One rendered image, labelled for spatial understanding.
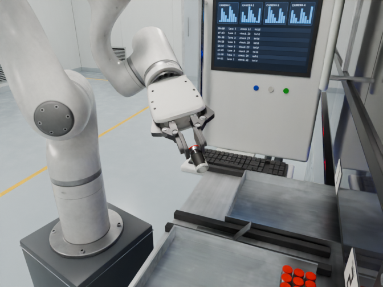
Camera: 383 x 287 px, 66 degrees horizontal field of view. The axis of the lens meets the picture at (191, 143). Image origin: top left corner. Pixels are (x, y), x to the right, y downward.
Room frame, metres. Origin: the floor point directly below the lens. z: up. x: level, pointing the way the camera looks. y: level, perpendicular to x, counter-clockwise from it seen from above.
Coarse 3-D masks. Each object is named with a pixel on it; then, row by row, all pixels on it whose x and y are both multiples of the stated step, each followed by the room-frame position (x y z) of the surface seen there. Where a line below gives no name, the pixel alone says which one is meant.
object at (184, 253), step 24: (168, 240) 0.55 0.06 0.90; (192, 240) 0.57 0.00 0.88; (216, 240) 0.54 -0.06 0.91; (168, 264) 0.49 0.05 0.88; (192, 264) 0.49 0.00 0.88; (216, 264) 0.49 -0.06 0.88; (240, 264) 0.49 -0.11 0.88; (264, 264) 0.49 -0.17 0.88; (288, 264) 0.48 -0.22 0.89; (312, 264) 0.46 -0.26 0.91
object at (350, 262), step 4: (352, 248) 0.37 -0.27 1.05; (352, 252) 0.36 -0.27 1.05; (352, 256) 0.36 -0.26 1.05; (348, 260) 0.37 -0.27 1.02; (352, 260) 0.35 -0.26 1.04; (348, 264) 0.36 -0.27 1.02; (352, 264) 0.35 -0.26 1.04; (348, 268) 0.36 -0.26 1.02; (344, 272) 0.37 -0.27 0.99; (348, 272) 0.35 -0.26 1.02; (344, 276) 0.37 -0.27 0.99; (348, 276) 0.35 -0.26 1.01; (356, 276) 0.32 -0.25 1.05; (352, 280) 0.32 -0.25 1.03; (356, 280) 0.31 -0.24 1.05; (348, 284) 0.34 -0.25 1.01; (352, 284) 0.32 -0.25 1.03; (356, 284) 0.30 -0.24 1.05
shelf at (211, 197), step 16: (208, 176) 0.88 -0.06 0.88; (224, 176) 0.88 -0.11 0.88; (192, 192) 0.78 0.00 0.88; (208, 192) 0.78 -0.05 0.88; (224, 192) 0.78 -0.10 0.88; (192, 208) 0.70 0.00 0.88; (208, 208) 0.70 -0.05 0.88; (224, 208) 0.70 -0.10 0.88; (192, 224) 0.63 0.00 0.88; (160, 240) 0.57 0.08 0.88; (240, 240) 0.57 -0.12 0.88; (256, 240) 0.57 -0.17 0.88; (304, 256) 0.52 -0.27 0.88; (320, 256) 0.52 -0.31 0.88; (336, 256) 0.52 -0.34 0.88; (336, 272) 0.47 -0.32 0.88
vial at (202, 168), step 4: (192, 148) 0.45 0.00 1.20; (196, 148) 0.45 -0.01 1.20; (192, 152) 0.44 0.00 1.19; (196, 152) 0.44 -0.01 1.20; (200, 152) 0.44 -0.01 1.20; (192, 160) 0.43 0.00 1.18; (200, 164) 0.42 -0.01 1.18; (204, 164) 0.42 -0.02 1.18; (196, 168) 0.42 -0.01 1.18; (200, 168) 0.41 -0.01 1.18; (204, 168) 0.42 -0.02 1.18; (208, 168) 0.42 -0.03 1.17; (200, 172) 0.42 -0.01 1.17; (204, 172) 0.43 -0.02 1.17
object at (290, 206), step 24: (240, 192) 0.78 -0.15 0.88; (264, 192) 0.78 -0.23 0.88; (288, 192) 0.78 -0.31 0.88; (312, 192) 0.78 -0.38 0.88; (240, 216) 0.66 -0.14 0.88; (264, 216) 0.66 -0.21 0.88; (288, 216) 0.66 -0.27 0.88; (312, 216) 0.66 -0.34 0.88; (336, 216) 0.66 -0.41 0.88; (312, 240) 0.54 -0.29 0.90; (336, 240) 0.57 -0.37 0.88
